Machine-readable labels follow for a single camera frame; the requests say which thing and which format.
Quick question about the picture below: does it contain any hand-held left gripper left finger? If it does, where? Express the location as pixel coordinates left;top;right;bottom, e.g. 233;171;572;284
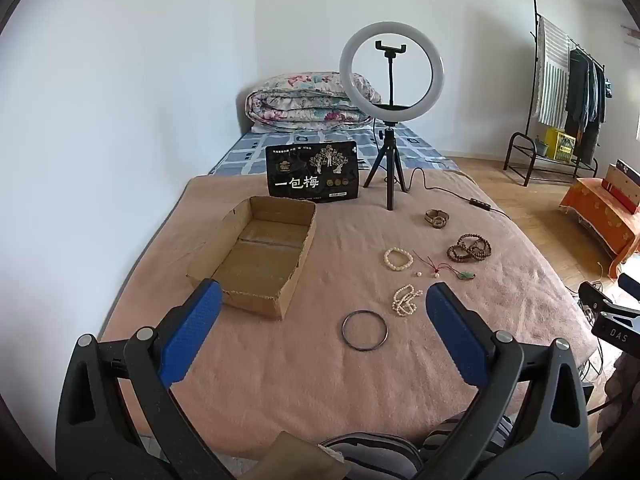
55;277;236;480

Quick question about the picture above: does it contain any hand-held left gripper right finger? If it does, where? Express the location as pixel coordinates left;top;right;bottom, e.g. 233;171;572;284
420;281;591;480

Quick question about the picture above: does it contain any pearl necklace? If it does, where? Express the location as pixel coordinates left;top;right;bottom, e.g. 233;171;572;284
391;284;421;317

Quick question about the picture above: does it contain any brown wooden bead strand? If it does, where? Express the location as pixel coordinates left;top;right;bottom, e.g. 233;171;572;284
446;232;490;263

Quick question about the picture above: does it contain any cardboard box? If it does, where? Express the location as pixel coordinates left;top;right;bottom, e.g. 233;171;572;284
186;196;318;321

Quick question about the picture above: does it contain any white bead bracelet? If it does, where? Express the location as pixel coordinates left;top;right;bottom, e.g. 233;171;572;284
383;247;414;271

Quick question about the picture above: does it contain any black bangle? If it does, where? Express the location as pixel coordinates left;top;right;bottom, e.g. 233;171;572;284
341;310;388;352

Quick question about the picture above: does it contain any orange cloth covered table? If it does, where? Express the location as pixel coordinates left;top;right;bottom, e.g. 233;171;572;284
560;177;640;278

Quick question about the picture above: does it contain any cream gift box navy lid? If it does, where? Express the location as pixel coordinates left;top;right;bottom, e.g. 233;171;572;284
602;159;640;215

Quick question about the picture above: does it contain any person's striped clothing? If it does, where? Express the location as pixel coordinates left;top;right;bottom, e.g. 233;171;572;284
320;415;516;480

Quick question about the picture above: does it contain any yellow box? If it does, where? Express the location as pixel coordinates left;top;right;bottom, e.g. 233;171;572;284
544;127;577;162

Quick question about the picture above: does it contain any tan cloth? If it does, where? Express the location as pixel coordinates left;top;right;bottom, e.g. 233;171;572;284
257;442;351;480

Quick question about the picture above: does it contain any black metal clothes rack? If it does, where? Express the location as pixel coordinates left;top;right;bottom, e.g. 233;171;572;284
503;0;608;186

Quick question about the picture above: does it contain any black mini tripod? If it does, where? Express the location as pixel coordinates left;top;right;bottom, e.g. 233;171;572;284
362;122;408;211

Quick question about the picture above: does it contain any dark green hanging garment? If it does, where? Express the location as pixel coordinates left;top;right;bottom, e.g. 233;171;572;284
565;47;598;163

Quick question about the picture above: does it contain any blue denim hanging garment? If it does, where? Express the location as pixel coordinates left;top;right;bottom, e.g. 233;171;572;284
592;60;608;123

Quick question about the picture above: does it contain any black printed snack bag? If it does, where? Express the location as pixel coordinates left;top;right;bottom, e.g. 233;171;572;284
265;141;362;205

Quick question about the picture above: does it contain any striped hanging cloth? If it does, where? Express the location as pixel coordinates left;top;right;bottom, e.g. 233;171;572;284
537;16;571;126

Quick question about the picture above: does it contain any folded floral quilt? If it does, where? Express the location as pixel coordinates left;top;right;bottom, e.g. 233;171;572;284
245;71;382;133

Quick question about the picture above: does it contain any tangle of black floor cables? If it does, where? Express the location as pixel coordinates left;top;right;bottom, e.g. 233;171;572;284
567;285;608;381

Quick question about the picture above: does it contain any red cord green pendant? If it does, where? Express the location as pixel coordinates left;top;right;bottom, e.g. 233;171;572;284
412;250;475;281

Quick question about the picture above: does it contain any black ring light cable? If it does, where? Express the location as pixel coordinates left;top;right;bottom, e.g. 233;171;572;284
357;117;512;220

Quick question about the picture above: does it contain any white ring light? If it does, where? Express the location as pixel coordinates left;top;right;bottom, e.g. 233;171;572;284
339;22;445;126

